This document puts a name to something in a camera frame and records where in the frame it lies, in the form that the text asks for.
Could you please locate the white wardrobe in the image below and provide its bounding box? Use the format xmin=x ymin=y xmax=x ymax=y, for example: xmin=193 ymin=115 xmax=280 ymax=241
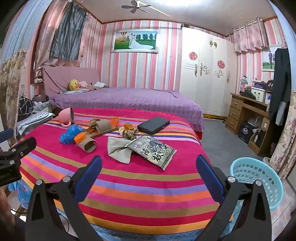
xmin=179 ymin=27 xmax=238 ymax=117

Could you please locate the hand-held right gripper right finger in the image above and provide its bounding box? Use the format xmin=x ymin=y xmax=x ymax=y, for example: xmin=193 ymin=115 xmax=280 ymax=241
xmin=196 ymin=155 xmax=272 ymax=241

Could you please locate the white storage box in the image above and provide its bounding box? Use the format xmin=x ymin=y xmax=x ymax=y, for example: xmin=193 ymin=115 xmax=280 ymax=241
xmin=251 ymin=87 xmax=268 ymax=103

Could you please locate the dark hanging clothing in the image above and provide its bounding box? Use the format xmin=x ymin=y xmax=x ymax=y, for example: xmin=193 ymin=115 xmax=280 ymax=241
xmin=269 ymin=47 xmax=292 ymax=126

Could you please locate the dark green clothing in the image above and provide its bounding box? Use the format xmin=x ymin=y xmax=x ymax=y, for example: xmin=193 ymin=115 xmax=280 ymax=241
xmin=240 ymin=89 xmax=256 ymax=100

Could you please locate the purple dotted bedspread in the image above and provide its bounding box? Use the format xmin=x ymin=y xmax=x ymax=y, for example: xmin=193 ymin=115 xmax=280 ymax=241
xmin=50 ymin=87 xmax=205 ymax=132

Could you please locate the pink satin curtain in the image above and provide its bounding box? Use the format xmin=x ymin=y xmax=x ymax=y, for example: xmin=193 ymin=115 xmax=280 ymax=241
xmin=35 ymin=0 xmax=68 ymax=70

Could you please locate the person's left forearm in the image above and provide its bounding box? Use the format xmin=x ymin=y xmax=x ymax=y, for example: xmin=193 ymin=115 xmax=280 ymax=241
xmin=0 ymin=185 xmax=15 ymax=224

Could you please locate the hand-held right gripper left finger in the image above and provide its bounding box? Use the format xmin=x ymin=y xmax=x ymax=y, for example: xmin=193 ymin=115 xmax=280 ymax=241
xmin=25 ymin=156 xmax=106 ymax=241

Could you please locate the brown paper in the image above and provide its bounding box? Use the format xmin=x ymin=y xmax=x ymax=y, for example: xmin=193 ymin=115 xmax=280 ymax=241
xmin=89 ymin=118 xmax=101 ymax=132

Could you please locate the black and white snack packet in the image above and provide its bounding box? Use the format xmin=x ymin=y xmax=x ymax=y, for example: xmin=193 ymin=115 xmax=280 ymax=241
xmin=126 ymin=136 xmax=177 ymax=171

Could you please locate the small wall poster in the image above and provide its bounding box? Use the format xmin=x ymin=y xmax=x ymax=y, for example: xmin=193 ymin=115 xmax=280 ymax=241
xmin=261 ymin=45 xmax=281 ymax=71

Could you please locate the beige phone case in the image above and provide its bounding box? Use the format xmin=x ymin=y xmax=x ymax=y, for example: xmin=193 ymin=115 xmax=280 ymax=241
xmin=88 ymin=126 xmax=119 ymax=139

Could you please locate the wooden desk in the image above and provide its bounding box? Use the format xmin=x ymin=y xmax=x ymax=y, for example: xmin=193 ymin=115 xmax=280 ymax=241
xmin=225 ymin=93 xmax=276 ymax=156

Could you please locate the ceiling fan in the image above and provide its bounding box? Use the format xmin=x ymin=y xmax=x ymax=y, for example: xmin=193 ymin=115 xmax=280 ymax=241
xmin=121 ymin=0 xmax=152 ymax=13

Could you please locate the floral curtain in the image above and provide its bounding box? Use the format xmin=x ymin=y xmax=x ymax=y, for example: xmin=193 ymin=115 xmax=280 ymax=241
xmin=0 ymin=50 xmax=27 ymax=142
xmin=269 ymin=91 xmax=296 ymax=180

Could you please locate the striped blanket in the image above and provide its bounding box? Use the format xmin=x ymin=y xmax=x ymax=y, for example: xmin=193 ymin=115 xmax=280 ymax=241
xmin=20 ymin=108 xmax=234 ymax=234

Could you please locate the light blue plastic basket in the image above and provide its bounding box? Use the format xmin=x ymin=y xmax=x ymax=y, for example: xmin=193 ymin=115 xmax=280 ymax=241
xmin=229 ymin=157 xmax=284 ymax=211

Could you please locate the polka dot cloth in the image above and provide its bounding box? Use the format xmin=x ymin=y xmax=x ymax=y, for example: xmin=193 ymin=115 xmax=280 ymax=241
xmin=16 ymin=111 xmax=55 ymax=133

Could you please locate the white fan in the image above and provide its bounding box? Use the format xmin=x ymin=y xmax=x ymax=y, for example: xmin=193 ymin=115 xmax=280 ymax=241
xmin=247 ymin=116 xmax=263 ymax=131

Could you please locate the yellow duck plush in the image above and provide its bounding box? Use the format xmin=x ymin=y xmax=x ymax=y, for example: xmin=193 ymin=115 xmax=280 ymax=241
xmin=68 ymin=79 xmax=80 ymax=91

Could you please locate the grey curtain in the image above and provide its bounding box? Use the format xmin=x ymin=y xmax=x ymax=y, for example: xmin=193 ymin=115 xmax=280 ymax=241
xmin=50 ymin=2 xmax=87 ymax=61

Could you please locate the pink cup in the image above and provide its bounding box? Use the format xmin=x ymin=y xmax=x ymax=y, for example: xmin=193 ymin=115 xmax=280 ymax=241
xmin=58 ymin=107 xmax=75 ymax=128

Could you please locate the pink floral curtain valance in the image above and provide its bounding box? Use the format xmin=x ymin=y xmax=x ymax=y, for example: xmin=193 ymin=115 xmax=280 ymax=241
xmin=233 ymin=20 xmax=269 ymax=53

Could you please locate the pink headboard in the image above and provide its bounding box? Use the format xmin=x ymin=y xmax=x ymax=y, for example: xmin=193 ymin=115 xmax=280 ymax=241
xmin=42 ymin=65 xmax=101 ymax=96

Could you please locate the black box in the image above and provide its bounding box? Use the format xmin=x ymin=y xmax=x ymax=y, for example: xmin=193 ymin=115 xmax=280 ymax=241
xmin=238 ymin=122 xmax=254 ymax=144

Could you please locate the beige napkin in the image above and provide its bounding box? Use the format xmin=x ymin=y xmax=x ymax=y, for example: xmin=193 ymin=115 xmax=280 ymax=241
xmin=107 ymin=136 xmax=137 ymax=164

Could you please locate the black wallet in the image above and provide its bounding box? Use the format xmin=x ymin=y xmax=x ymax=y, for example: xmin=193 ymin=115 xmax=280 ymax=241
xmin=137 ymin=116 xmax=170 ymax=135

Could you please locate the blue plastic bag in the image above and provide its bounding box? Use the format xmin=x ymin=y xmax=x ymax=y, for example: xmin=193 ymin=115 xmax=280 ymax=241
xmin=60 ymin=124 xmax=83 ymax=145

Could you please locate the framed wall poster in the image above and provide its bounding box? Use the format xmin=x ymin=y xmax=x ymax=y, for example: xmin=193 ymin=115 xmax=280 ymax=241
xmin=111 ymin=29 xmax=159 ymax=54

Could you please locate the black patterned bag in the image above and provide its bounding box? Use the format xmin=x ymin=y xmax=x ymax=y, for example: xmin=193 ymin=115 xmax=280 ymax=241
xmin=18 ymin=96 xmax=36 ymax=115

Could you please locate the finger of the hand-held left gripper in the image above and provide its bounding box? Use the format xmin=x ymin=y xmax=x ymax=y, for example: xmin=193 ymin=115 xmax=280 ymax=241
xmin=9 ymin=137 xmax=37 ymax=159
xmin=0 ymin=128 xmax=14 ymax=143

